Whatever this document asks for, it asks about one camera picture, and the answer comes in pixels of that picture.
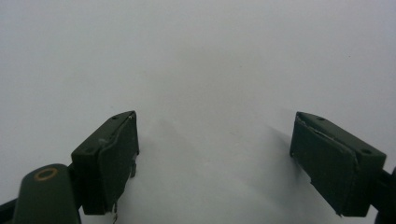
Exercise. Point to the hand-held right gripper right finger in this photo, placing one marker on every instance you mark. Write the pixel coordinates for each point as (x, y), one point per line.
(333, 161)

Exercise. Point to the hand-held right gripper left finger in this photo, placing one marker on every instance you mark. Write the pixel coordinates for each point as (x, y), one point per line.
(106, 165)

